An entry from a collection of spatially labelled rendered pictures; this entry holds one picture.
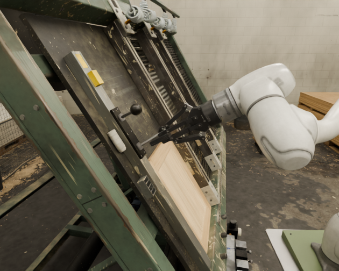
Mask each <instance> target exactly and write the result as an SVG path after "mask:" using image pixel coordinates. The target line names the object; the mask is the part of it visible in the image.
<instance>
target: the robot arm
mask: <svg viewBox="0 0 339 271"><path fill-rule="evenodd" d="M295 85H296V82H295V79H294V76H293V75H292V73H291V71H290V70H289V69H288V68H287V67H286V66H285V65H284V64H282V63H275V64H271V65H268V66H265V67H262V68H259V69H257V70H255V71H253V72H251V73H249V74H247V75H245V76H243V77H242V78H240V79H239V80H237V81H236V82H235V83H234V84H233V85H232V86H230V87H228V88H226V89H224V90H222V91H221V92H219V93H217V94H215V95H213V96H212V99H213V100H209V101H207V102H205V103H203V104H201V105H199V106H194V107H192V106H190V105H188V103H185V104H184V105H183V107H182V109H181V110H180V111H179V112H178V113H177V114H175V115H174V116H173V117H172V118H171V119H170V120H169V121H168V122H167V123H166V124H165V128H166V129H165V130H163V131H161V132H159V134H158V137H156V138H154V139H152V140H151V141H150V145H151V146H154V145H156V144H158V143H160V142H162V143H163V144H165V143H167V142H169V141H174V142H175V144H180V143H184V142H189V141H194V140H205V139H206V132H207V131H208V130H209V129H210V128H211V127H213V126H215V125H217V124H219V123H221V122H222V120H223V121H224V122H225V123H227V122H229V121H231V120H233V119H236V118H238V117H241V116H242V115H246V116H247V118H248V121H249V124H250V129H251V131H252V134H253V136H254V138H255V140H256V142H257V144H258V146H259V148H260V149H261V151H262V152H263V154H264V155H265V156H266V158H267V159H268V160H269V161H270V162H271V163H272V164H273V165H275V166H276V167H278V168H281V169H284V170H297V169H300V168H302V167H304V166H306V165H308V163H310V161H311V160H312V158H313V155H314V151H315V145H316V144H319V143H322V142H326V141H329V140H332V139H333V138H335V137H336V136H338V135H339V99H338V100H337V101H336V102H335V104H334V105H333V106H332V107H331V109H330V110H329V111H328V113H327V114H326V115H325V116H324V118H323V119H322V120H317V119H316V117H315V116H314V115H313V114H312V113H311V112H308V111H305V110H303V109H300V108H298V107H296V106H295V105H293V104H291V105H289V104H288V102H287V101H286V100H285V97H287V96H288V95H289V94H290V93H291V92H292V90H293V89H294V87H295ZM189 110H190V113H189V115H188V117H187V118H186V119H184V120H182V121H180V122H178V123H176V124H174V125H172V126H170V125H171V124H172V123H173V122H174V121H175V120H177V119H178V118H179V117H180V116H181V115H182V114H183V113H184V112H185V111H186V112H187V111H189ZM187 124H190V126H188V127H186V128H184V129H182V130H180V131H178V132H176V133H174V134H172V135H171V133H170V132H172V131H174V130H176V129H178V128H180V127H182V126H184V125H187ZM193 130H195V131H202V132H200V133H199V134H193V135H188V136H185V137H180V136H182V135H184V134H186V133H188V132H191V131H193ZM178 137H180V138H178ZM310 246H311V248H312V249H313V250H314V252H315V254H316V256H317V258H318V261H319V263H320V265H321V267H322V271H339V213H336V214H334V215H333V216H332V217H331V218H330V220H329V222H328V223H327V225H326V228H325V230H324V234H323V238H322V244H318V243H314V242H312V243H311V245H310Z"/></svg>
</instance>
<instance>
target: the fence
mask: <svg viewBox="0 0 339 271"><path fill-rule="evenodd" d="M76 54H80V55H81V56H82V58H83V60H84V61H85V63H86V65H87V66H88V68H83V66H82V64H81V63H80V62H79V60H78V58H77V57H76ZM63 59H64V60H65V62H66V64H67V65H68V67H69V68H70V70H71V71H72V73H73V74H74V76H75V77H76V79H77V80H78V82H79V84H80V85H81V87H82V88H83V90H84V91H85V93H86V94H87V96H88V97H89V99H90V101H91V102H92V104H93V105H94V107H95V109H96V110H97V112H98V113H99V115H100V116H101V118H102V119H103V121H104V122H105V124H106V126H107V127H108V129H109V130H110V131H111V130H113V129H115V130H116V132H117V134H118V135H119V137H120V138H121V140H122V142H123V143H124V145H125V147H126V150H125V151H123V152H124V153H125V155H126V157H127V158H128V159H129V161H130V162H131V164H132V166H133V167H134V169H135V170H136V172H137V174H138V175H139V177H143V176H145V175H147V177H148V178H149V180H150V181H151V183H152V184H153V186H154V187H155V189H156V192H155V194H154V196H153V198H154V200H155V201H156V203H157V205H158V206H159V207H160V209H161V211H162V212H163V214H164V215H165V217H166V218H167V220H168V222H169V223H170V225H171V226H172V228H173V230H174V231H175V232H176V234H177V235H178V237H179V239H180V240H181V242H182V243H183V245H184V246H185V248H186V250H187V251H188V253H189V254H190V256H191V257H192V259H193V260H194V262H195V263H196V265H197V266H198V268H199V270H200V271H210V265H211V260H210V258H209V256H208V255H207V253H206V252H205V250H204V249H203V247H202V245H201V244H200V242H199V241H198V239H197V237H196V236H195V234H194V232H193V231H192V229H191V228H190V226H189V225H188V223H187V222H186V220H185V218H184V217H183V215H182V213H181V212H180V210H179V209H178V207H177V205H176V204H175V202H174V201H173V199H172V197H171V196H170V194H169V193H168V191H167V189H166V188H165V186H164V185H163V183H162V181H161V180H160V178H159V177H158V175H157V173H156V172H155V170H154V169H153V167H152V166H151V164H150V162H149V161H148V159H147V157H146V156H144V157H143V158H142V159H140V158H139V157H138V155H137V154H136V152H135V150H134V149H133V148H132V146H131V144H130V143H129V141H128V140H127V138H126V136H125V135H124V133H123V132H122V130H121V128H120V127H119V126H118V124H117V122H116V121H115V119H114V117H113V116H112V114H111V113H110V110H112V109H113V108H115V107H114V105H113V103H112V102H111V100H110V98H109V97H108V95H107V94H106V92H105V91H104V89H103V87H102V86H101V85H100V86H98V87H95V85H94V84H93V82H92V80H91V79H90V77H89V76H88V74H87V73H89V72H90V71H91V68H90V67H89V65H88V64H87V62H86V60H85V59H84V57H83V55H82V54H81V52H80V51H78V52H70V53H69V54H67V55H66V56H65V57H64V58H63Z"/></svg>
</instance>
